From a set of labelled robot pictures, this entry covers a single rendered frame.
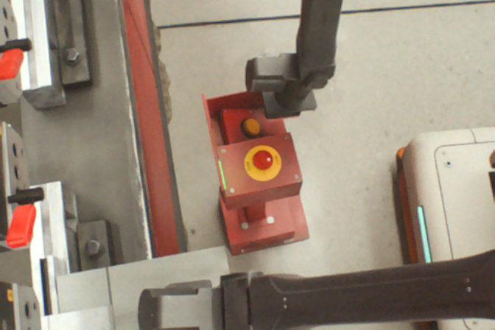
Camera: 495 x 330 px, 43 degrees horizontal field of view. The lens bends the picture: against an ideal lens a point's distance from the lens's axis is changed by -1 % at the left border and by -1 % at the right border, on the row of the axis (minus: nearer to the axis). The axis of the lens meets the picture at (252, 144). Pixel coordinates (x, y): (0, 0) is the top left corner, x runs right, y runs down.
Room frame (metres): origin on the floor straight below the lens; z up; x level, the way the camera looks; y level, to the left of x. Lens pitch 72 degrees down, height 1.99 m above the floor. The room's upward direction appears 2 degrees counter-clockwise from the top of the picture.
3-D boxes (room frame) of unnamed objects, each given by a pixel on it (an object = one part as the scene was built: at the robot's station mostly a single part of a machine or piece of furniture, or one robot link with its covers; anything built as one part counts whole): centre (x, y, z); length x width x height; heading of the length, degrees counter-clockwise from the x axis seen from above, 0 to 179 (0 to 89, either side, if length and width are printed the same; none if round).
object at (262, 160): (0.35, -0.02, 0.79); 0.04 x 0.04 x 0.04
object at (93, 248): (0.17, 0.28, 0.91); 0.03 x 0.03 x 0.02
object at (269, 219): (0.39, 0.00, 0.13); 0.10 x 0.10 x 0.01; 11
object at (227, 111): (0.39, 0.00, 0.75); 0.20 x 0.16 x 0.18; 11
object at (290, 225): (0.40, -0.03, 0.06); 0.25 x 0.20 x 0.12; 101
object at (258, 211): (0.39, 0.00, 0.39); 0.05 x 0.05 x 0.54; 11
